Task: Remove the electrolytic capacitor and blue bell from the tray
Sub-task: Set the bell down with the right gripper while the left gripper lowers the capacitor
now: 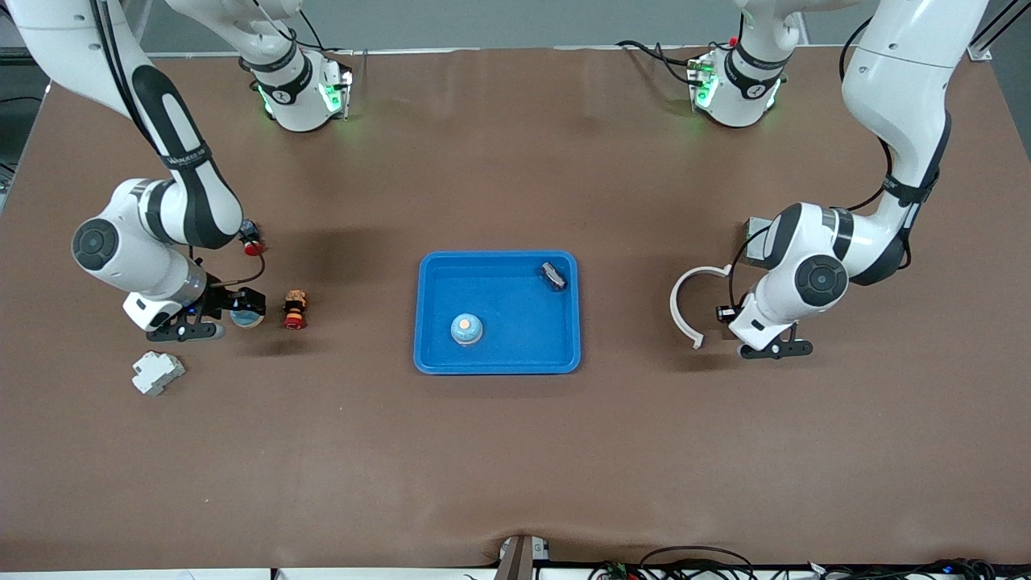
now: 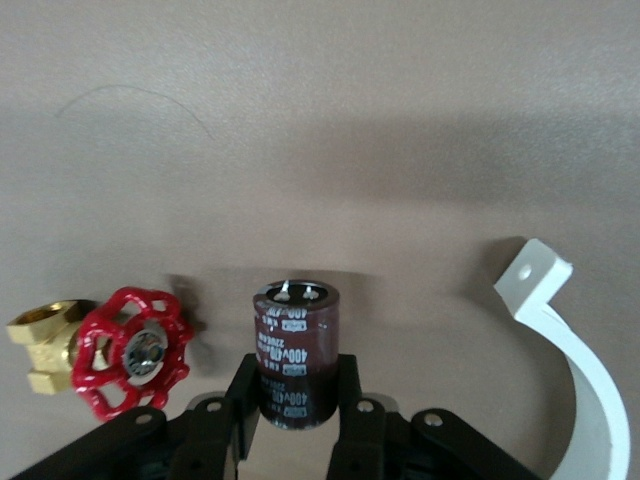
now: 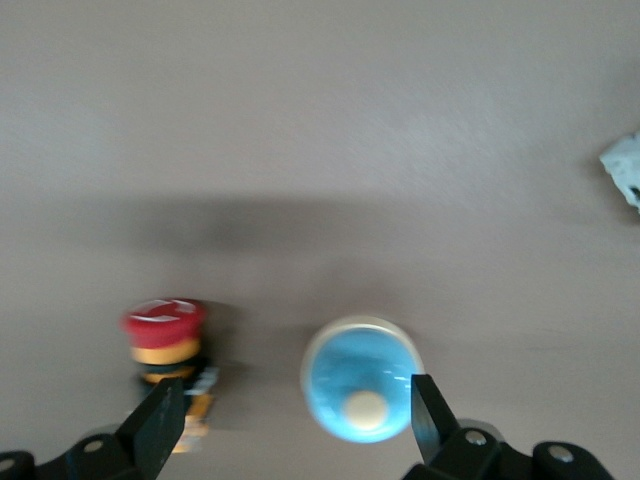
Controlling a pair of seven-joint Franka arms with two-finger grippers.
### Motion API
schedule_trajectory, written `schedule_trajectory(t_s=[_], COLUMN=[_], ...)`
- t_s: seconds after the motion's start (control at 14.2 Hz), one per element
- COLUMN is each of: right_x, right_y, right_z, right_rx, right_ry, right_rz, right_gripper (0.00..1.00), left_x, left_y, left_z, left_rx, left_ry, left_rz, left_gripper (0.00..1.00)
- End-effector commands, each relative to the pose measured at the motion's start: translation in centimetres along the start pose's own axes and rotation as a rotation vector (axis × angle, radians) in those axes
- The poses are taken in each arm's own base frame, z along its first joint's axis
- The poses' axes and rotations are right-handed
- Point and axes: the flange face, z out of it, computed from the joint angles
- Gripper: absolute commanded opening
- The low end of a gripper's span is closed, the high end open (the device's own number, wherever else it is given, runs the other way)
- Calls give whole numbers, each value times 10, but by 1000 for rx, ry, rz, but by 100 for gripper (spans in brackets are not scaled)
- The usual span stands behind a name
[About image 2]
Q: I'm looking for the white half-ring pipe clamp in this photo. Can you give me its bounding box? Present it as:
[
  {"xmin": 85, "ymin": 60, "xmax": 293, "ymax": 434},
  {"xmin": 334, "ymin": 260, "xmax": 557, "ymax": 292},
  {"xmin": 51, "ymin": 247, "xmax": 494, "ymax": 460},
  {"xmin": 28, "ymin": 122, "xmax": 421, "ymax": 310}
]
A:
[{"xmin": 493, "ymin": 238, "xmax": 632, "ymax": 480}]

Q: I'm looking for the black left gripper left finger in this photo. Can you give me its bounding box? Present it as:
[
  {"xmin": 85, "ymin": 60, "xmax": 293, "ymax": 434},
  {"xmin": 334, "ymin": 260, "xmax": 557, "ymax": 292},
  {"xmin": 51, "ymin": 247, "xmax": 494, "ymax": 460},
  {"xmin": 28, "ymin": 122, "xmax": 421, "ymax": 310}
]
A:
[{"xmin": 0, "ymin": 352, "xmax": 261, "ymax": 480}]

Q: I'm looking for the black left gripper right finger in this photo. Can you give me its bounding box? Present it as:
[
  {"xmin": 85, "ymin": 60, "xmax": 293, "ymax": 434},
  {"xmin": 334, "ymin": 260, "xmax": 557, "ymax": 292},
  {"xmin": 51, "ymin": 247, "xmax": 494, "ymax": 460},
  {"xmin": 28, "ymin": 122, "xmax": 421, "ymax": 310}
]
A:
[{"xmin": 329, "ymin": 352, "xmax": 546, "ymax": 480}]

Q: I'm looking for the small black connector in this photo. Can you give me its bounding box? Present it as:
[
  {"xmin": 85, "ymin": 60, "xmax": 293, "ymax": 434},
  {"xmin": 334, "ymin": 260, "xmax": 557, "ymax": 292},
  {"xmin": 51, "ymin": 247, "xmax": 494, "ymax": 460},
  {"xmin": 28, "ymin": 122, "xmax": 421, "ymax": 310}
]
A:
[{"xmin": 251, "ymin": 278, "xmax": 343, "ymax": 430}]

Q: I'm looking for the brass valve red handwheel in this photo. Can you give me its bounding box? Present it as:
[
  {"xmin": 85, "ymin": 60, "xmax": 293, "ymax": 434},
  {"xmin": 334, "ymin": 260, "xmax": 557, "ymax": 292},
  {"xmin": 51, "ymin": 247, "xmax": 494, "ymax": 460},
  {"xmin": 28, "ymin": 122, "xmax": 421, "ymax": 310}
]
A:
[{"xmin": 5, "ymin": 285, "xmax": 196, "ymax": 420}]

